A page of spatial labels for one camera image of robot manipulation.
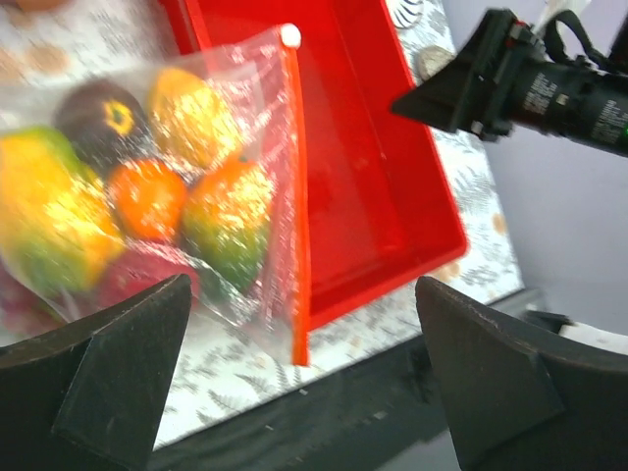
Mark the red plastic tray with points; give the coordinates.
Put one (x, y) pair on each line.
(381, 213)

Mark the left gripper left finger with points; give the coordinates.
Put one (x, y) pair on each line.
(90, 395)

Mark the red green mango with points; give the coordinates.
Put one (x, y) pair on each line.
(226, 221)

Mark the floral table mat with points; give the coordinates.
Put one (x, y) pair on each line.
(220, 373)

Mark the red apple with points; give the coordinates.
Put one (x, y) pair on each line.
(141, 266)

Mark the dark purple passion fruit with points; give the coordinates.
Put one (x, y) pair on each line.
(104, 122)

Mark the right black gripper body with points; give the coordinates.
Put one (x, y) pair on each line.
(557, 83)

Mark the green yellow mango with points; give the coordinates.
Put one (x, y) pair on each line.
(58, 232)

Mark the clear zip top bag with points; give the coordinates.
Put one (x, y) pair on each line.
(260, 79)

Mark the yellow lemon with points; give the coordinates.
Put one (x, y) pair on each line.
(192, 121)

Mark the orange tangerine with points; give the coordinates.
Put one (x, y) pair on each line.
(148, 197)

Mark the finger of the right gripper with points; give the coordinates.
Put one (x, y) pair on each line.
(463, 95)

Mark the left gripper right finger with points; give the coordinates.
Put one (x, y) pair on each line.
(517, 396)

